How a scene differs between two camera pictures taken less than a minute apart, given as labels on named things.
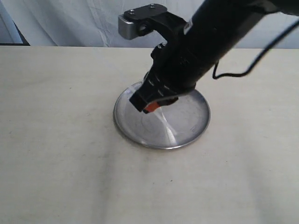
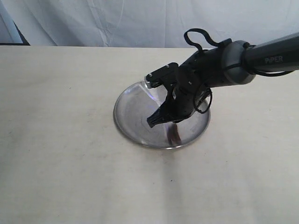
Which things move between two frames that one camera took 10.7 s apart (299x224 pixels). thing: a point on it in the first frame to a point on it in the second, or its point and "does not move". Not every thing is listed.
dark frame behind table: (24, 41) does not move
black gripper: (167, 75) to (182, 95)
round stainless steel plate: (164, 127) does not move
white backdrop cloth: (94, 23) does not move
